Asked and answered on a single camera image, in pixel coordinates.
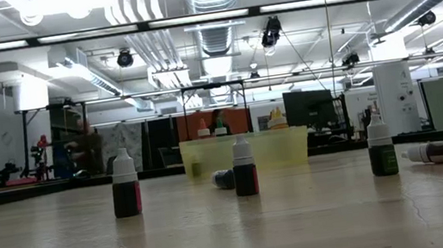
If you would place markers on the yellow translucent plastic tray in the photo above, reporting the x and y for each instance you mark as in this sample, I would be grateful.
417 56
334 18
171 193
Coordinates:
277 148

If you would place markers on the small dark screen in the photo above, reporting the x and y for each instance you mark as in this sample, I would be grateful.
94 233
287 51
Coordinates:
264 123

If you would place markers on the grey mottled wall panel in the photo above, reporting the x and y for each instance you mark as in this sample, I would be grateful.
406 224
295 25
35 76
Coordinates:
122 142

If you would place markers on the orange wall panel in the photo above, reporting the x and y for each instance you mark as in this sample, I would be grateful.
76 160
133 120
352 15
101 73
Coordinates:
193 125

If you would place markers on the black aluminium table frame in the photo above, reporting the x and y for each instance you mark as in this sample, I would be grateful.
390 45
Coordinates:
19 196

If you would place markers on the large orange food coloring bottle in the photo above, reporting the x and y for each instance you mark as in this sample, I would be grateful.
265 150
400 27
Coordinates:
203 130

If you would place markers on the white cylindrical column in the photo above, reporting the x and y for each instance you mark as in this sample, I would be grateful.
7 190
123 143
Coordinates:
396 97

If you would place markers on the small dark red dropper bottle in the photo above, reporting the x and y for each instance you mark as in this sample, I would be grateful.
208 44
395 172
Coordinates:
126 198

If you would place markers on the small brown dropper bottle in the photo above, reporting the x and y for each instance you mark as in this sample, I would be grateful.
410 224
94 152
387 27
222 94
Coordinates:
442 152

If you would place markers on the black computer monitor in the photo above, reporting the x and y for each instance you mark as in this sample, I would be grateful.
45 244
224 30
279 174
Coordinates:
308 109

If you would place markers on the small blue dropper bottle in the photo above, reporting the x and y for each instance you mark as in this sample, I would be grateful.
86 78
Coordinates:
222 179

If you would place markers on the background black robot arm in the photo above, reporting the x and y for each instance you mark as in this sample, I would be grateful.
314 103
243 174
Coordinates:
37 160

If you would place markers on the small green dropper bottle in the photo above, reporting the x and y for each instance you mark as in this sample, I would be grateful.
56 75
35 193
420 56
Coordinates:
384 160

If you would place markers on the black metal gantry frame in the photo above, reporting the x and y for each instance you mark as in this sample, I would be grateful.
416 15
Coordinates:
26 142

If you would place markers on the black ceiling-mounted camera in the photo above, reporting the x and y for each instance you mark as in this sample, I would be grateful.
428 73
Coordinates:
124 58
271 30
350 59
426 18

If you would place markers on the small black dropper bottle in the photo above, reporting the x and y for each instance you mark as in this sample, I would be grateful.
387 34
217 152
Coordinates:
246 179

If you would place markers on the black overhead frame beam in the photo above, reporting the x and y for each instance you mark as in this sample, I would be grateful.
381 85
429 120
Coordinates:
33 42

